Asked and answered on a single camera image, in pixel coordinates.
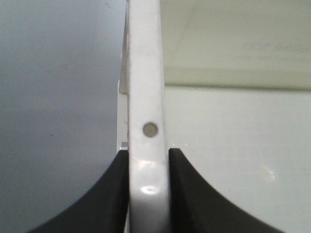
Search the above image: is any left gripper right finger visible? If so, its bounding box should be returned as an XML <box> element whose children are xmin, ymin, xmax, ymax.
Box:
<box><xmin>169</xmin><ymin>149</ymin><xmax>280</xmax><ymax>233</ymax></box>

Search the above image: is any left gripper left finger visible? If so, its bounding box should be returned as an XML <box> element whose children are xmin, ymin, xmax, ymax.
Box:
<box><xmin>30</xmin><ymin>150</ymin><xmax>129</xmax><ymax>233</ymax></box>

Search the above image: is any white plastic Totelife tote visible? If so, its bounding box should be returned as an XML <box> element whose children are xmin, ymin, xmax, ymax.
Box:
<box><xmin>118</xmin><ymin>0</ymin><xmax>311</xmax><ymax>233</ymax></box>

